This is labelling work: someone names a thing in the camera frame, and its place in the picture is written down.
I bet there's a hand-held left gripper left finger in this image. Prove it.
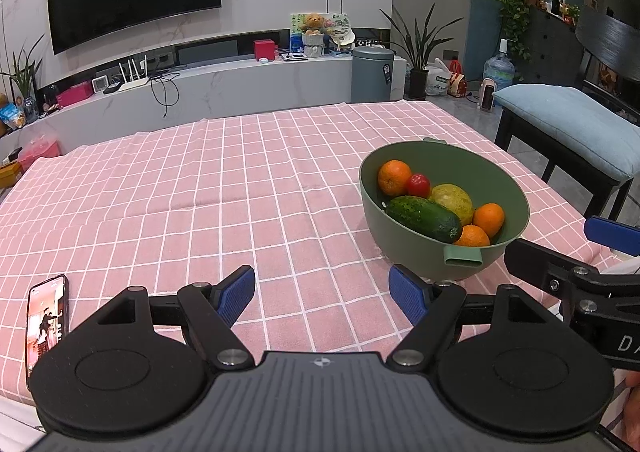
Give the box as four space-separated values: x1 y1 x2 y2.
95 265 257 369

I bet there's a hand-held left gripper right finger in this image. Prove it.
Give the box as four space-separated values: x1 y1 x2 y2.
388 265 556 368

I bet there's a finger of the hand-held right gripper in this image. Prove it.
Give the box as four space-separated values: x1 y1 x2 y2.
503 238 603 304
584 215 640 258

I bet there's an orange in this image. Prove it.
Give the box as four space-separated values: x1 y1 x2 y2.
453 225 491 248
377 159 412 196
472 203 506 239

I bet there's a red tomato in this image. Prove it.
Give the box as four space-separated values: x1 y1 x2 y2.
406 173 432 199

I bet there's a green colander bowl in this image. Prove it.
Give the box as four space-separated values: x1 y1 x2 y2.
359 137 531 282

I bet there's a person's right hand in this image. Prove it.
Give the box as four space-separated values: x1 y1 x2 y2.
622 372 640 440

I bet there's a person's striped clothing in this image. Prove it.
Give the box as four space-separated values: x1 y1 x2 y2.
595 367 640 452

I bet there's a green cucumber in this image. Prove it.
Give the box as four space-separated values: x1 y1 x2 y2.
385 195 463 244

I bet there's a black chair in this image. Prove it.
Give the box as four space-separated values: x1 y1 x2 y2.
494 107 633 222

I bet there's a pink checked tablecloth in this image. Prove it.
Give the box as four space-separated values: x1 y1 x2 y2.
0 101 626 408

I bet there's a light blue seat cushion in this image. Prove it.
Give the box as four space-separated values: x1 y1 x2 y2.
492 85 640 181

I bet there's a white space heater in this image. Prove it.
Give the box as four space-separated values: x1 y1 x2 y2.
479 77 502 112

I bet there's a black smartphone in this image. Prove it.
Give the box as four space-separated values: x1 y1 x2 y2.
26 275 69 390

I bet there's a blue water jug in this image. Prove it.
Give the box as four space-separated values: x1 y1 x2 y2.
484 39 516 92

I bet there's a dark cabinet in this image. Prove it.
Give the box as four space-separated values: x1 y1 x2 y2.
520 7 587 88

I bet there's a white plastic bag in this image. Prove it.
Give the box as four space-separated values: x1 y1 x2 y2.
425 60 453 97

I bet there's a white marble media console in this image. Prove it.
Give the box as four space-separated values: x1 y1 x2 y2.
0 50 396 165

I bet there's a grey trash bin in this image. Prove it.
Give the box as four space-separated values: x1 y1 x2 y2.
350 46 394 103

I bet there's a white router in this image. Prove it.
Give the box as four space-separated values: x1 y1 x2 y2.
117 55 151 92

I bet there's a long-leaf plant in black pot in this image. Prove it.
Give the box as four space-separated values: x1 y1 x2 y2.
380 2 463 100

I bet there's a pink plastic container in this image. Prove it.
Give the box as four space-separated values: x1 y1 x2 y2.
17 129 63 170

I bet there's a green ivy plant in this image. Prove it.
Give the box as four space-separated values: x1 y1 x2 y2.
485 0 545 59

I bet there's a pink box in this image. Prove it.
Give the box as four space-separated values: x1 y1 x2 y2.
56 84 95 108

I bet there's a blue snack bag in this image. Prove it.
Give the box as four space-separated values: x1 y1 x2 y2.
0 102 26 129

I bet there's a long-leaf plant in glass vase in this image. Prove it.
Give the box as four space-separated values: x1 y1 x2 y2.
0 35 46 123

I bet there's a black cable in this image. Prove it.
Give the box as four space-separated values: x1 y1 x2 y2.
150 68 181 119

